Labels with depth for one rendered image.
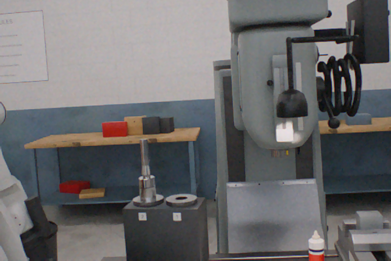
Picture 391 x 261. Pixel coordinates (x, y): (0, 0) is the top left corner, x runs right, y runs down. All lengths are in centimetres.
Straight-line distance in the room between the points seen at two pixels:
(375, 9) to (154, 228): 93
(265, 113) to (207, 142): 436
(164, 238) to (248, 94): 47
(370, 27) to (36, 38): 485
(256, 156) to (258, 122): 49
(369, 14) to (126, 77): 433
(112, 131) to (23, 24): 181
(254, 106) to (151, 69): 440
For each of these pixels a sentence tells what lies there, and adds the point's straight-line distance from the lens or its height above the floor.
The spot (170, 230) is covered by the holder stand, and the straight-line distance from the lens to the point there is 133.
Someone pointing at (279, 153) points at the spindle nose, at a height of 129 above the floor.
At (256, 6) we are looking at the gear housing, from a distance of 115.
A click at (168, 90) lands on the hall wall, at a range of 552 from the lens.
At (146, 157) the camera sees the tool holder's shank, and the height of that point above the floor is 129.
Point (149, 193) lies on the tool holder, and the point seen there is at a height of 118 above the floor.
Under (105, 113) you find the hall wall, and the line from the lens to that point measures 567.
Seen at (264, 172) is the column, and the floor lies 115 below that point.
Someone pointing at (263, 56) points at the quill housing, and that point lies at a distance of 118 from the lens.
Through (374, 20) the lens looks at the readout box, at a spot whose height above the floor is 165.
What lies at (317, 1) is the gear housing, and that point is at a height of 167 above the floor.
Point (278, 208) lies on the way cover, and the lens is 166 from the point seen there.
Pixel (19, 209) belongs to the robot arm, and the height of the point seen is 122.
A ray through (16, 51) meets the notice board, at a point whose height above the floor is 191.
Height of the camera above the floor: 152
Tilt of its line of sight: 5 degrees down
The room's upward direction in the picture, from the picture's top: 4 degrees counter-clockwise
